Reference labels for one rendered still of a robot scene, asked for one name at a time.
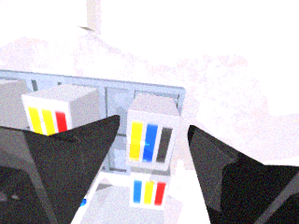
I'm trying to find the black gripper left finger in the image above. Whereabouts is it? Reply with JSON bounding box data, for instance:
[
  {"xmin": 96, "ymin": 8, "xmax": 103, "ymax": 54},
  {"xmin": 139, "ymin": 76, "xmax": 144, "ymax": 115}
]
[{"xmin": 0, "ymin": 115, "xmax": 120, "ymax": 224}]

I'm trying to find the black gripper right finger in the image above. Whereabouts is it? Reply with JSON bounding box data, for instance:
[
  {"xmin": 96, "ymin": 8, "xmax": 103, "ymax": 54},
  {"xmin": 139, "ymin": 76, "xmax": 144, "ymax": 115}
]
[{"xmin": 187, "ymin": 125, "xmax": 299, "ymax": 224}]

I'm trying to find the white box with yellow and red stripes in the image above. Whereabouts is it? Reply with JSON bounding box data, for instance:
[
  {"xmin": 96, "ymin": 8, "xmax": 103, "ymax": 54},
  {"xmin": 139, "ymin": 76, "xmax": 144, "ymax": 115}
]
[{"xmin": 21, "ymin": 84, "xmax": 99, "ymax": 134}]

